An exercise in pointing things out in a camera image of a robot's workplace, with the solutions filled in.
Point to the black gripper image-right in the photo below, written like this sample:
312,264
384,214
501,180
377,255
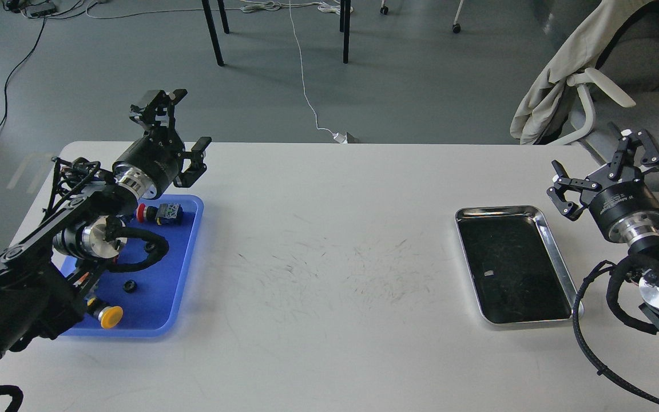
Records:
620,208

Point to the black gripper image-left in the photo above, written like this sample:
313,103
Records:
151,164

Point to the silver metal tray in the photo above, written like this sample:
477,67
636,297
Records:
519,276

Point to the red emergency stop button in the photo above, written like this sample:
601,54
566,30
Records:
165,214

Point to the black table leg left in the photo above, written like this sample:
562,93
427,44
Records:
210,21

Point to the black table leg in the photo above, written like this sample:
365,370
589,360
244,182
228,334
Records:
345,16
210,21

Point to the beige jacket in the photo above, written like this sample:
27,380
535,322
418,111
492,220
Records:
583,49

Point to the white power adapter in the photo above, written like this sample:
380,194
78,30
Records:
345,138

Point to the yellow push button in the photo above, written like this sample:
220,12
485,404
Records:
107,315

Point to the black table leg right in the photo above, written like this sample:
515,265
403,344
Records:
345,16

